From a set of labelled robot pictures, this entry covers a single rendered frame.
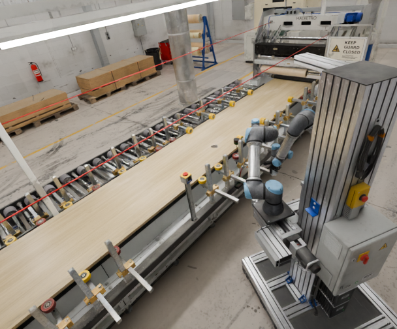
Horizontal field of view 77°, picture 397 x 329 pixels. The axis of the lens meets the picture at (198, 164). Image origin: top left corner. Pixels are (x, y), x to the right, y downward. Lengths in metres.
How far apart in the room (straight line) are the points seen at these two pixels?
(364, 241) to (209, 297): 1.59
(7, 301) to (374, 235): 2.29
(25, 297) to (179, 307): 1.28
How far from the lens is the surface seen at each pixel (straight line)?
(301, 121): 2.00
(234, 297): 2.71
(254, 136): 1.88
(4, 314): 2.22
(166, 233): 2.41
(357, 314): 2.59
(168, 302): 2.77
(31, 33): 1.58
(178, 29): 5.97
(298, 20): 4.77
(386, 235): 1.72
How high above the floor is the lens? 2.44
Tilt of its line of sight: 36 degrees down
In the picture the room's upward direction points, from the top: 9 degrees counter-clockwise
